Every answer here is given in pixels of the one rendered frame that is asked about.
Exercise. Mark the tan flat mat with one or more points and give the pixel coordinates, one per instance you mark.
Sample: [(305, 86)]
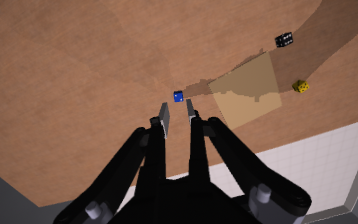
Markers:
[(247, 92)]

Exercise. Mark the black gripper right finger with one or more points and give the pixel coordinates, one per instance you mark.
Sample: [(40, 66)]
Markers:
[(273, 199)]

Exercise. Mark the yellow die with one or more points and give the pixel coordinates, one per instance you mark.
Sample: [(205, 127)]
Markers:
[(300, 86)]

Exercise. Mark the black die with white pips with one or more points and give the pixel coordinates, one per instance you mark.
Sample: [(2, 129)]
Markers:
[(284, 39)]

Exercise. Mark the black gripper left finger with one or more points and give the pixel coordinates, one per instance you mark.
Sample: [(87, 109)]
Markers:
[(99, 202)]

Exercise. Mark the blue die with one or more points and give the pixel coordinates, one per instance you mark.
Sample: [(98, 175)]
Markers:
[(178, 96)]

